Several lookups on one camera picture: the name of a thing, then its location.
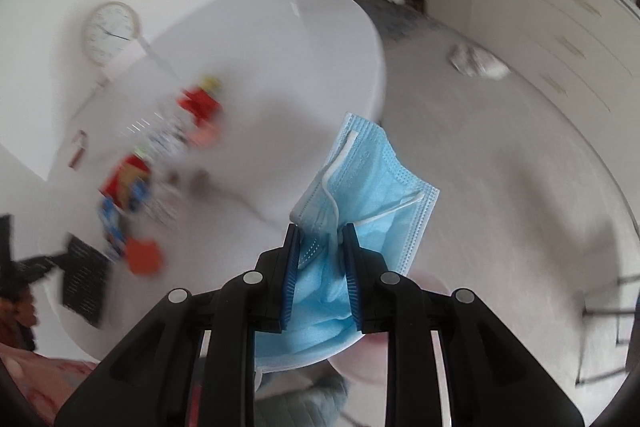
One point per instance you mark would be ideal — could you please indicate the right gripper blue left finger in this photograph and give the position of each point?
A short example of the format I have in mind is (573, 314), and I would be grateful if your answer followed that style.
(289, 264)

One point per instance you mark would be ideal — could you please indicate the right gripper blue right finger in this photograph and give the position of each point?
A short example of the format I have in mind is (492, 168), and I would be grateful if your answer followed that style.
(352, 256)

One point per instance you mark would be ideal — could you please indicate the light blue face mask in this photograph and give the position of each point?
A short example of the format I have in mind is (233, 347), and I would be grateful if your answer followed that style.
(363, 184)

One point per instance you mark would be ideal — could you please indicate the orange red paper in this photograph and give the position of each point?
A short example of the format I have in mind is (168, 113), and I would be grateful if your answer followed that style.
(143, 256)

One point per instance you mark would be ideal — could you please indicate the pink paper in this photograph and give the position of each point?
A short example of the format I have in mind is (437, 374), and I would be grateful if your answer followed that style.
(203, 137)

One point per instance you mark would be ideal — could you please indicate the person's left hand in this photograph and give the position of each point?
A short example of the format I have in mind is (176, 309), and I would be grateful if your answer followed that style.
(18, 317)

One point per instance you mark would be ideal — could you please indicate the red floral fabric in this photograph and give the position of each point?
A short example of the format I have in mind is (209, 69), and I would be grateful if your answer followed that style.
(45, 383)

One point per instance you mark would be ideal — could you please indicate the blue bird print paper bag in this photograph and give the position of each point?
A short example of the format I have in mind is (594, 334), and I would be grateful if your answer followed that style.
(113, 231)

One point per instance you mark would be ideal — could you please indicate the red torn paper bag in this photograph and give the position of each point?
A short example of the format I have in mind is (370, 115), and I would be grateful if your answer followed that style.
(119, 184)

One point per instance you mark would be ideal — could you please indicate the small red white box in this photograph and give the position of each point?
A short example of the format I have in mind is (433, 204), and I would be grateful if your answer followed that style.
(81, 143)

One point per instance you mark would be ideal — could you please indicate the black white crumpled newspaper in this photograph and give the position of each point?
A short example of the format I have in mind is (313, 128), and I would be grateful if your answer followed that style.
(169, 138)

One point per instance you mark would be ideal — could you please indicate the red crumpled paper ball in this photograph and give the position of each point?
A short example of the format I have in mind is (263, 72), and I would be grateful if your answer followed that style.
(199, 104)

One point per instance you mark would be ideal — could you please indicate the yellow crumpled paper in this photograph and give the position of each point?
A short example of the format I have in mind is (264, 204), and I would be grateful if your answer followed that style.
(210, 84)

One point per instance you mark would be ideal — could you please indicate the crumpled white item on floor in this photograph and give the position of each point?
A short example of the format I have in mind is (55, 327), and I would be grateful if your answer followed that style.
(472, 61)

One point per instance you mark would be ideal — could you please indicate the white drawer cabinet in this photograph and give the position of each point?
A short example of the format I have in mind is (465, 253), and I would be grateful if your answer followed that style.
(598, 40)

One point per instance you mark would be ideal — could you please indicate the white wall clock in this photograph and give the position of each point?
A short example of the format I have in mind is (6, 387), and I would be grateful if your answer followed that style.
(109, 28)

